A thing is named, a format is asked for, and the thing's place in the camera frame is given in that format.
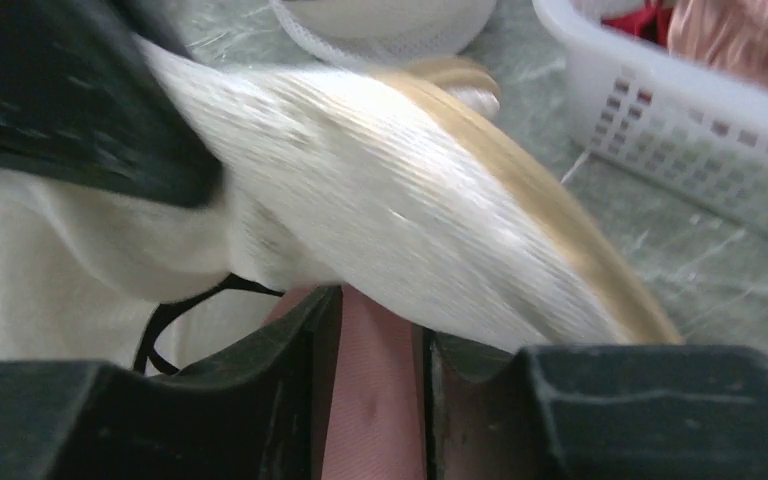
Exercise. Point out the pink bra in basket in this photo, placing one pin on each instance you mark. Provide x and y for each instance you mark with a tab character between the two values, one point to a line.
731	36

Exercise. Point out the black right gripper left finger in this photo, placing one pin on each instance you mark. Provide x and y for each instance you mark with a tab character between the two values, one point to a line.
258	409

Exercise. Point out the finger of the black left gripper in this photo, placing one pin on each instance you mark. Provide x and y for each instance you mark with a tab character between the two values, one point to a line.
79	102

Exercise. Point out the red bra in basket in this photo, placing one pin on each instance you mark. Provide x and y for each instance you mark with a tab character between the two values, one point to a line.
650	22

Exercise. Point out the blue-trimmed mesh laundry bag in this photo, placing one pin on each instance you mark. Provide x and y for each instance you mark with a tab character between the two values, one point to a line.
361	32

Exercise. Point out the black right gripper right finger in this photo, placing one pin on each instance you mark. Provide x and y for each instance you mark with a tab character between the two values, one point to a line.
595	412

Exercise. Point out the pink black-strapped bra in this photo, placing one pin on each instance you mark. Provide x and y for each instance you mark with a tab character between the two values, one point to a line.
376	427

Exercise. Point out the beige-trimmed mesh laundry bag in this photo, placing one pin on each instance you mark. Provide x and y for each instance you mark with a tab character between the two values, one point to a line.
384	181

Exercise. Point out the white plastic basket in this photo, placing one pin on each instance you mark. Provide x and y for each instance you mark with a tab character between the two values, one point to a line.
694	131

